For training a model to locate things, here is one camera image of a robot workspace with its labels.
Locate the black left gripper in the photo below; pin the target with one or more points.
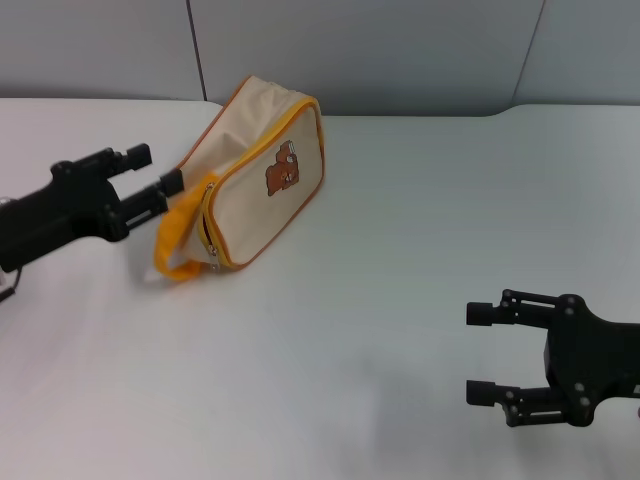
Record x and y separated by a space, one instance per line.
65 210

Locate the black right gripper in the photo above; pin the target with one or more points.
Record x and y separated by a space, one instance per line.
595 360

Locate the beige food bag yellow zipper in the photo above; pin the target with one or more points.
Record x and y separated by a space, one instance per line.
250 200

